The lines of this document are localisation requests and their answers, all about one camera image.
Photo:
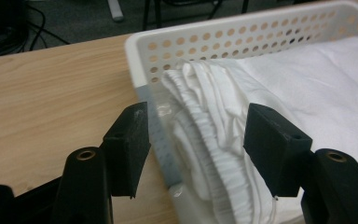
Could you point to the white perforated plastic basket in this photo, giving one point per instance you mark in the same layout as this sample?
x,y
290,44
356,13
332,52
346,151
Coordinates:
x,y
133,59

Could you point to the grey bar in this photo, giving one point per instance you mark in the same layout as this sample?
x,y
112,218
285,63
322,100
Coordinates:
x,y
115,10

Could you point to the white elastic-waist garment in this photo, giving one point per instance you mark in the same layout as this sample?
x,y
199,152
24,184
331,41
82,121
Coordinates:
x,y
307,93

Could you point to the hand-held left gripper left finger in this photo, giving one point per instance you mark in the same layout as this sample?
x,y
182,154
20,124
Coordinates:
x,y
126,149

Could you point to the black metal stand leg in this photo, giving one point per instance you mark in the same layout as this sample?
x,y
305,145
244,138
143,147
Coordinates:
x,y
155,12

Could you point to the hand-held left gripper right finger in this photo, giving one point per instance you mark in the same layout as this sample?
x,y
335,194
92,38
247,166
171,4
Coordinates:
x,y
276,152

